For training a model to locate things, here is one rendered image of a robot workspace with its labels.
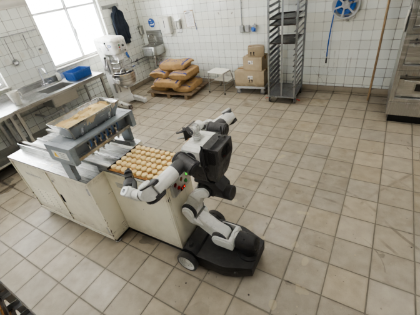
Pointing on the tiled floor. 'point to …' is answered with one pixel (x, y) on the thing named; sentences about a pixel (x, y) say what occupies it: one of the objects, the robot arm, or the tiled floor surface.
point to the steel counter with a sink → (33, 92)
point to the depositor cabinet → (75, 190)
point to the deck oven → (406, 74)
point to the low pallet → (178, 92)
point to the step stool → (220, 76)
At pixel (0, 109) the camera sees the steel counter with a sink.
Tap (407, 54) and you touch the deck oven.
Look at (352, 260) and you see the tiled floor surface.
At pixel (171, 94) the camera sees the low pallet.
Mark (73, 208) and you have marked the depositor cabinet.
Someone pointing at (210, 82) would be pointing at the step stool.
